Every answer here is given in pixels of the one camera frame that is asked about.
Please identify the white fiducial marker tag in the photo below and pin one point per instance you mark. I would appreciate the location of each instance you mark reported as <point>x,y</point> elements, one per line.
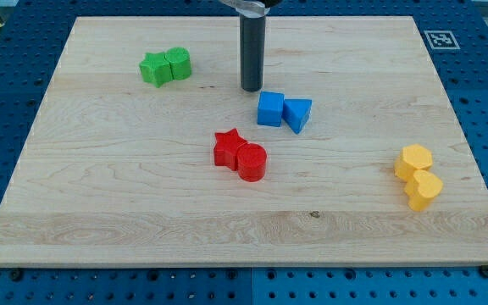
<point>441,40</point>

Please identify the red star block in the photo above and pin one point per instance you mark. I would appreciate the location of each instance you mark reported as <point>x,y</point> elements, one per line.
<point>226,148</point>

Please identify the green cylinder block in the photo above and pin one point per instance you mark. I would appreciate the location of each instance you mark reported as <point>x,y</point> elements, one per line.
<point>180,62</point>

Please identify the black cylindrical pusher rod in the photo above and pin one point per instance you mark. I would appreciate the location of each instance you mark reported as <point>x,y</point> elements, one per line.
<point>252,39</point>

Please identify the blue triangle block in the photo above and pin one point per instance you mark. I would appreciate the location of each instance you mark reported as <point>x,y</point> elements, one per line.
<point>296,113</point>

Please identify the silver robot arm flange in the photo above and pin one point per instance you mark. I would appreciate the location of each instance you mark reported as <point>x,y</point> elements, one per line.
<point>251,8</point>

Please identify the red cylinder block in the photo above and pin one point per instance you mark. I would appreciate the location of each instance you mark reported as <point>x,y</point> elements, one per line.
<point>251,162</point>

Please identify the green star block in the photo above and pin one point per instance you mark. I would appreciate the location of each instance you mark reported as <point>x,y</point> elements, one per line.
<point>155,69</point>

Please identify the wooden board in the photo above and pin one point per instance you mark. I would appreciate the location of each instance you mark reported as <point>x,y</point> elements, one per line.
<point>117,173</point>

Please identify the yellow heart block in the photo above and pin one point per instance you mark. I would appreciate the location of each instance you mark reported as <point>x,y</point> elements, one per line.
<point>422,189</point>

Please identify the blue cube block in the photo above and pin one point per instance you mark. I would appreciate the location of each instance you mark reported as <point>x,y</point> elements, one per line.
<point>270,108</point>

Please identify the yellow hexagon block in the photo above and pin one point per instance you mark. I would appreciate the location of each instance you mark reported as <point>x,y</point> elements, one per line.
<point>410,159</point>

